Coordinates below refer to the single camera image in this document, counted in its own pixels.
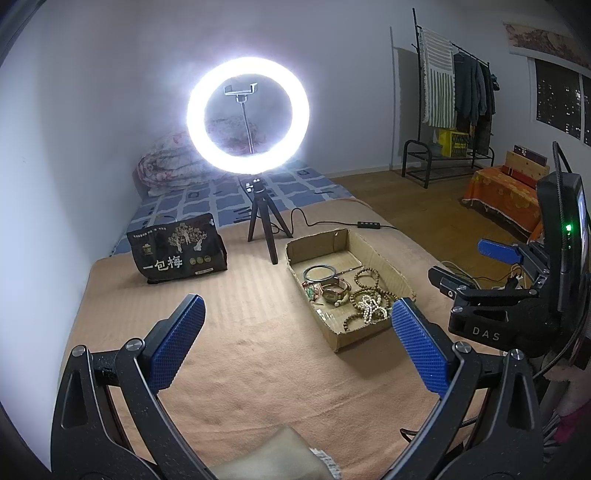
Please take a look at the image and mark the black printed snack bag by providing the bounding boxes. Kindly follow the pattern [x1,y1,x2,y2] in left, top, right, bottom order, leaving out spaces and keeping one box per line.
[127,213,228,285]

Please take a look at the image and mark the wall poster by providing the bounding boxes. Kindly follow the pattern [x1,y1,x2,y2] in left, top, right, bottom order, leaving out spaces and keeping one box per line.
[503,21,591,68]

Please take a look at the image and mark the phone holder on pole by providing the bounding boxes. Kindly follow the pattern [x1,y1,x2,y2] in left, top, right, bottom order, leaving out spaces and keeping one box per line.
[224,82,258,155]

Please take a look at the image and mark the white wall pipe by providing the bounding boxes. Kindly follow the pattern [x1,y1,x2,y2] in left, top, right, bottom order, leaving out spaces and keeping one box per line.
[389,25,400,171]

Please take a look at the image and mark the blue bangle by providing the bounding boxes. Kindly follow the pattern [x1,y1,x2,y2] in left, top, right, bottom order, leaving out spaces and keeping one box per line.
[303,264,337,282]

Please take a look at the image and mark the person's right forearm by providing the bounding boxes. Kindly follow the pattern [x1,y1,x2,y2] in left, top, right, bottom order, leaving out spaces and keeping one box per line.
[538,355,591,462]

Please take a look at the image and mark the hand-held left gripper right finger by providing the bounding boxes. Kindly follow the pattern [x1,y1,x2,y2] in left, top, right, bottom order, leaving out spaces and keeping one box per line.
[388,298,548,480]

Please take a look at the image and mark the white ring light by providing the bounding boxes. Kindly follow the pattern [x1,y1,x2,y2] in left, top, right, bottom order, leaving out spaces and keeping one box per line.
[187,55,311,175]

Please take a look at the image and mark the folded floral quilt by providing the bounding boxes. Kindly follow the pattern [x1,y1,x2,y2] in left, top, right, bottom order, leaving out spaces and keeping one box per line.
[134,117,269,195]

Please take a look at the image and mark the white pearl necklace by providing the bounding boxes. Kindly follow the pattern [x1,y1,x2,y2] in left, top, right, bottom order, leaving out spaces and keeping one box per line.
[360,295,382,324]

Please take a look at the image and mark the dark grey hanging jacket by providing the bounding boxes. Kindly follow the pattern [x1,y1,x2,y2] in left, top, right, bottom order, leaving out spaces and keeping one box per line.
[453,52,488,127]

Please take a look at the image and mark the black clothes rack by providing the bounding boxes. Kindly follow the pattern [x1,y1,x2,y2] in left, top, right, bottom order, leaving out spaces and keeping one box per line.
[402,7,497,189]

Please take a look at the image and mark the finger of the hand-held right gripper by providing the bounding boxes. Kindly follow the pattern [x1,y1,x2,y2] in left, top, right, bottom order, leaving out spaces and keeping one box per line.
[427,265,540,303]
[478,238,550,278]

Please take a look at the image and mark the dark purple flat box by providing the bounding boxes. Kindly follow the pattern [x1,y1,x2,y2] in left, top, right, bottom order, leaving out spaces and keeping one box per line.
[512,144,550,164]

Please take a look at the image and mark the orange cloth covered table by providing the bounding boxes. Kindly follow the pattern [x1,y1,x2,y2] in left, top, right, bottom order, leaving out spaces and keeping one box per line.
[461,165,546,234]

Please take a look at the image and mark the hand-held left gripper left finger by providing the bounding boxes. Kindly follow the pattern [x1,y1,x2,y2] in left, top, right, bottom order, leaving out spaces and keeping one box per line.
[50,294,218,480]

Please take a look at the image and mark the tan gift box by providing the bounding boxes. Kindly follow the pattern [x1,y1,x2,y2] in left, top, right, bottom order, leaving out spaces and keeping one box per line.
[504,150,550,178]

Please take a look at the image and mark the yellow crate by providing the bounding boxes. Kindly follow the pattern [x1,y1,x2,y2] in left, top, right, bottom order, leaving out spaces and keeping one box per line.
[438,129,471,158]

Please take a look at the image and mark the dark hanging garment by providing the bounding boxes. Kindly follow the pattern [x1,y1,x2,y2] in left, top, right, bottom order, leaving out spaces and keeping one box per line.
[480,62,502,155]

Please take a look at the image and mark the shallow cardboard box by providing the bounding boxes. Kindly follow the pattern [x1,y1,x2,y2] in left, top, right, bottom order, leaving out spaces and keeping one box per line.
[285,228,416,354]

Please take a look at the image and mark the red flat box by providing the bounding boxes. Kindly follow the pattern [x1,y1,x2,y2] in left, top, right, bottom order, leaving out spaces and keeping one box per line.
[502,167,540,188]

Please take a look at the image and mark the black power cable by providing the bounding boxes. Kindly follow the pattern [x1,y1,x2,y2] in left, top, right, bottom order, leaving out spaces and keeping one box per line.
[288,208,384,232]

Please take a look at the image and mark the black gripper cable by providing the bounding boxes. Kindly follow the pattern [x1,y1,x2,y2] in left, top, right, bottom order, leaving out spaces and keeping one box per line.
[553,141,575,175]

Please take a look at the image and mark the wristwatch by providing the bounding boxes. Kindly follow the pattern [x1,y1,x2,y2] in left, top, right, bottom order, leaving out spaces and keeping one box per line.
[321,281,352,305]

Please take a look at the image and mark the long wooden bead necklace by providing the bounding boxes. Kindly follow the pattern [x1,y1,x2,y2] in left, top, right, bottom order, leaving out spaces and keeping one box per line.
[349,286,393,320]

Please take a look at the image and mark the striped hanging towel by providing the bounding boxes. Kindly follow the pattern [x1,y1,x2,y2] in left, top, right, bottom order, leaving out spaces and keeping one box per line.
[421,28,455,127]

